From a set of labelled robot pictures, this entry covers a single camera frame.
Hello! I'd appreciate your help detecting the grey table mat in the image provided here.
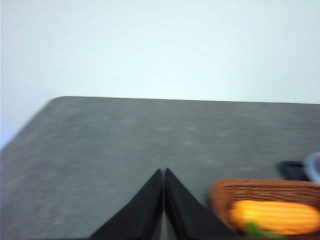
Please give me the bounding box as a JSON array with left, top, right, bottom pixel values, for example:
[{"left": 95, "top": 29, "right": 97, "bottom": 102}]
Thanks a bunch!
[{"left": 0, "top": 97, "right": 320, "bottom": 240}]

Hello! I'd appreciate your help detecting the yellow corn cob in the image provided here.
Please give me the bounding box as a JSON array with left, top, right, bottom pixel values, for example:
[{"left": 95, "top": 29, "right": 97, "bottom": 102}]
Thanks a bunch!
[{"left": 229, "top": 200, "right": 320, "bottom": 235}]

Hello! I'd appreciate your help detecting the dark blue tray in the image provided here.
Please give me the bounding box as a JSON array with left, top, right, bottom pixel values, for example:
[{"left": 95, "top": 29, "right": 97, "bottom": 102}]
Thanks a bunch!
[{"left": 278, "top": 160, "right": 312, "bottom": 181}]

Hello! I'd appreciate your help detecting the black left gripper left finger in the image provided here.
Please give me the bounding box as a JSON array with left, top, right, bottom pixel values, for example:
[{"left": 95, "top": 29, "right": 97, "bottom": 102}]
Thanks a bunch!
[{"left": 90, "top": 169, "right": 164, "bottom": 240}]

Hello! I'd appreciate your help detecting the light blue plate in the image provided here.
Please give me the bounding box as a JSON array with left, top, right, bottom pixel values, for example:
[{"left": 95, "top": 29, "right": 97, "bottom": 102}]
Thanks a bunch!
[{"left": 303, "top": 152, "right": 320, "bottom": 184}]

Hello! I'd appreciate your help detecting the green vegetable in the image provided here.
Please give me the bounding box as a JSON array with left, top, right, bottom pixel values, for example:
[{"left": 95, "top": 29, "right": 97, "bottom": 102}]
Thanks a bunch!
[{"left": 243, "top": 222, "right": 288, "bottom": 239}]

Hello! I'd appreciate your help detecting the brown wicker basket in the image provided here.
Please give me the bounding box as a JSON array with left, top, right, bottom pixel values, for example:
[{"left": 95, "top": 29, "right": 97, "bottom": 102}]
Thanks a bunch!
[{"left": 209, "top": 179, "right": 320, "bottom": 240}]

